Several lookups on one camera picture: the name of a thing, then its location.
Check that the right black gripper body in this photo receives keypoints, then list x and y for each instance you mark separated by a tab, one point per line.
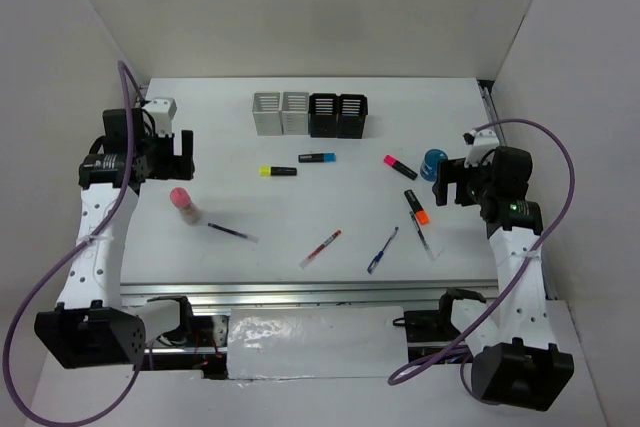
472	183

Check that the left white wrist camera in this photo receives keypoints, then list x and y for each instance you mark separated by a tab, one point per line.
161	112

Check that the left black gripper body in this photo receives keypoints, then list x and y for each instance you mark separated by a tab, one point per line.
162	163

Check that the aluminium frame rail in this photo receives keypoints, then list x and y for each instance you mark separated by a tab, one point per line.
357	194

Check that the left black slotted container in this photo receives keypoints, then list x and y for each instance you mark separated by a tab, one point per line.
323	114

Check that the left white slotted container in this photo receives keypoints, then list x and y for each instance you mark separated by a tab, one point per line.
266	110

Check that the white taped cover panel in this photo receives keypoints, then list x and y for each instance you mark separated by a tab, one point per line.
341	342

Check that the white slotted container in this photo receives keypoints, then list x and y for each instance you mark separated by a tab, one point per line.
295	113
266	110

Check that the orange highlighter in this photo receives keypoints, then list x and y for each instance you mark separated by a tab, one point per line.
416	207

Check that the blue highlighter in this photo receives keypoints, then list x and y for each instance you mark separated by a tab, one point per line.
317	158

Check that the yellow highlighter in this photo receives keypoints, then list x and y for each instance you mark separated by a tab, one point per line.
277	171

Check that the pink highlighter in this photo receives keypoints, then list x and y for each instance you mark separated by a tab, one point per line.
400	167

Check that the blue pen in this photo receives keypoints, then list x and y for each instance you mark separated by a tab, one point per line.
377	258

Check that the green pen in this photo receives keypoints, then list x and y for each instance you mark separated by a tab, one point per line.
421	237

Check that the red pen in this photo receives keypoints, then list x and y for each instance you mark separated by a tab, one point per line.
310	257

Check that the black slotted container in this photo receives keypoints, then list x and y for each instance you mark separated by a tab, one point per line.
352	114
323	114

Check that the pink cap glue bottle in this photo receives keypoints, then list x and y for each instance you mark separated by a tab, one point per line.
187	209

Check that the blue glue bottle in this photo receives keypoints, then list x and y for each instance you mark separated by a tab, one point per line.
430	163

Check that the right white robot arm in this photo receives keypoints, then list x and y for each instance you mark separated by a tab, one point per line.
516	360

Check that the right black slotted container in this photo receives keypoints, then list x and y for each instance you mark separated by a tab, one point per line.
352	114

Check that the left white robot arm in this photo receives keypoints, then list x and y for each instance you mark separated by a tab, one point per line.
89	326

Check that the dark purple pen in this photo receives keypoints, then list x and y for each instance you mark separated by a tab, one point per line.
234	233

